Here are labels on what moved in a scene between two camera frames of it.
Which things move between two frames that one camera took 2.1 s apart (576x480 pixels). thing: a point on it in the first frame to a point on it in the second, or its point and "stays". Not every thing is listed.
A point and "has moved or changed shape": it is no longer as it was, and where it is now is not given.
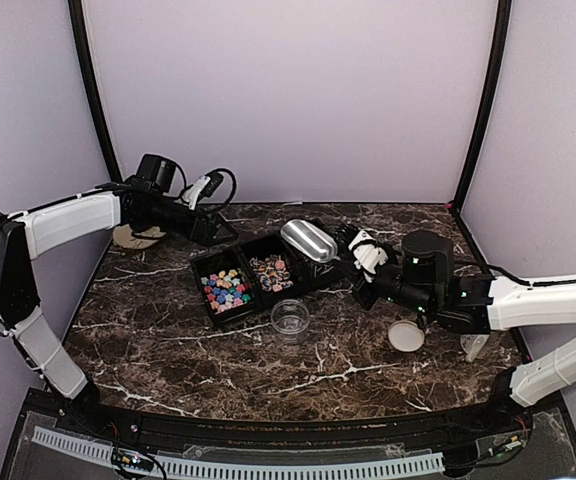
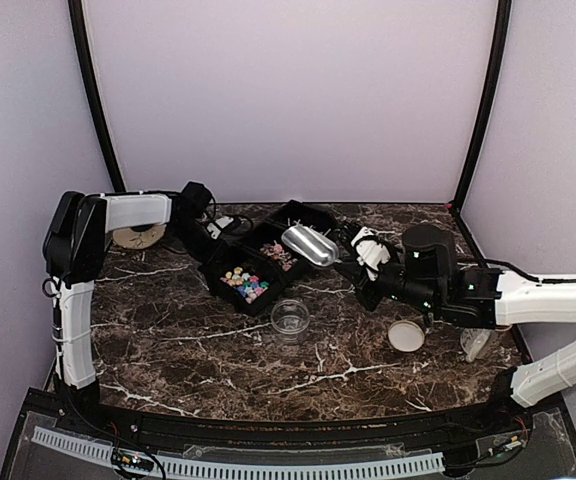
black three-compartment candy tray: x=262 y=272 has moved or changed shape
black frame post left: x=77 y=14 stays
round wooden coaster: x=124 y=237 stays
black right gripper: x=366 y=298 stays
